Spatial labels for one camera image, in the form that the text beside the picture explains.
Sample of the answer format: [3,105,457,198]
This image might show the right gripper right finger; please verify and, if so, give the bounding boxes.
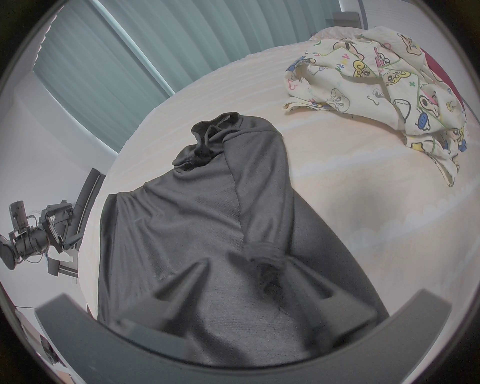
[277,258,377,347]

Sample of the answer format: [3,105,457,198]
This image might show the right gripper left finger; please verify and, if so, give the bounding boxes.
[116,262,209,335]

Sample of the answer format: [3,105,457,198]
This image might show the bed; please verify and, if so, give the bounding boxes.
[77,0,480,321]

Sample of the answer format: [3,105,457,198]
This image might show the black T-shirt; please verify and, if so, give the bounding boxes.
[97,111,391,366]

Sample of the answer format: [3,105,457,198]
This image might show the blue-green curtain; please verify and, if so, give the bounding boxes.
[100,0,343,95]
[33,7,174,155]

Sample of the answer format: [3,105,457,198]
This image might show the white printed garment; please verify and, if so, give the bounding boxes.
[281,26,469,188]

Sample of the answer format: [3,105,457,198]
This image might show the dark red garment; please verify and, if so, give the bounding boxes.
[420,48,468,115]

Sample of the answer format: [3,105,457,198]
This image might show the cream pillow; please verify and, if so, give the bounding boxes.
[311,26,376,42]

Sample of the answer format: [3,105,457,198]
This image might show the grey bedside table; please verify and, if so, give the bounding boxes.
[332,10,363,29]

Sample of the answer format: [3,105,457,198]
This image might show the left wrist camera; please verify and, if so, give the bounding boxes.
[9,201,30,230]

